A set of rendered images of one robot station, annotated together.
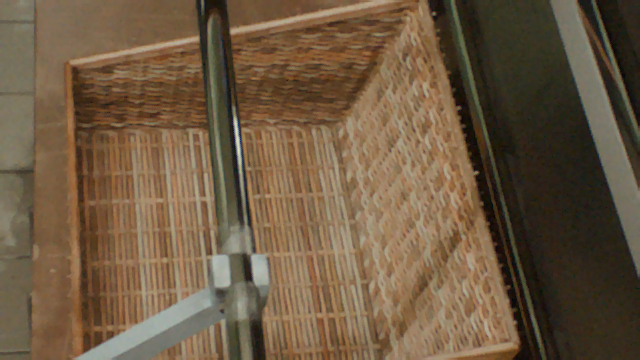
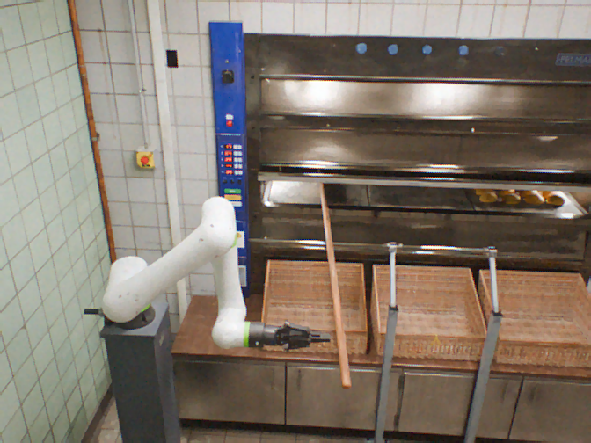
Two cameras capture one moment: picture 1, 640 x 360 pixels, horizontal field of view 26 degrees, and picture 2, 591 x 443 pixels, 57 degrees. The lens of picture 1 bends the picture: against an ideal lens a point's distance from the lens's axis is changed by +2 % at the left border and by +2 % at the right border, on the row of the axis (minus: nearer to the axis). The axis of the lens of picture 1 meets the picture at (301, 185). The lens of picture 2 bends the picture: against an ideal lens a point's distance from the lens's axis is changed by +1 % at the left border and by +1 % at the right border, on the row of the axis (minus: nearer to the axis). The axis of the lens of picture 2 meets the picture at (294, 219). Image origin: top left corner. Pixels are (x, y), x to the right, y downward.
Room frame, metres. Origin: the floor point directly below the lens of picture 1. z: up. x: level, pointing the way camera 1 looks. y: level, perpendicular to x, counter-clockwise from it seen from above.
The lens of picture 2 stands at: (0.38, 2.41, 2.48)
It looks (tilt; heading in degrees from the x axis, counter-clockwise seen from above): 27 degrees down; 288
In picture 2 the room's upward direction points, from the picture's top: 1 degrees clockwise
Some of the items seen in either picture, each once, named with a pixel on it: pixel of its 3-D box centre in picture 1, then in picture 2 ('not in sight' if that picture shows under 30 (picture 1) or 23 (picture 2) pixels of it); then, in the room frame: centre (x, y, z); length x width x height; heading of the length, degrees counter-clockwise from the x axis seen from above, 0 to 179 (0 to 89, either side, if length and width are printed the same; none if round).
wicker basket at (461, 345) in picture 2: not in sight; (425, 309); (0.43, -0.12, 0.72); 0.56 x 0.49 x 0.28; 16
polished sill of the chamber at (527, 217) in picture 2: not in sight; (422, 213); (0.52, -0.39, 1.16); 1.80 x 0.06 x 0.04; 14
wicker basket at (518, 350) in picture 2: not in sight; (539, 315); (-0.16, -0.27, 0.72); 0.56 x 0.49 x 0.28; 16
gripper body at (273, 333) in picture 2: not in sight; (277, 336); (0.91, 0.91, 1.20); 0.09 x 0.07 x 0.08; 15
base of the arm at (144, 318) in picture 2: not in sight; (120, 310); (1.52, 1.00, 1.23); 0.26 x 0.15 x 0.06; 15
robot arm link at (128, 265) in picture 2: not in sight; (130, 285); (1.46, 1.00, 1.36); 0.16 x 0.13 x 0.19; 114
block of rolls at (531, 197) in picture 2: not in sight; (509, 180); (0.07, -0.94, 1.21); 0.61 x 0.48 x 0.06; 104
